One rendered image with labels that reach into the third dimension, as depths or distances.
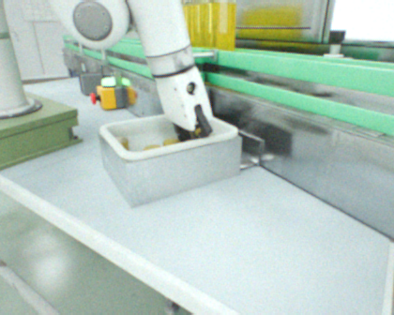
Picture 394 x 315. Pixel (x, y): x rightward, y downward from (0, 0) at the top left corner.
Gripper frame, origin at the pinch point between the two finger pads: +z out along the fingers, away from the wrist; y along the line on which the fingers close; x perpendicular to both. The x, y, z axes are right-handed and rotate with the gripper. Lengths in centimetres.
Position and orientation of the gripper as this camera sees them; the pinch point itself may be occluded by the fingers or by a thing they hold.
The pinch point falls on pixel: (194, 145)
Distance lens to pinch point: 54.9
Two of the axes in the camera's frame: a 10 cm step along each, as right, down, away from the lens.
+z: 2.2, 8.2, 5.3
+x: -8.0, 4.6, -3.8
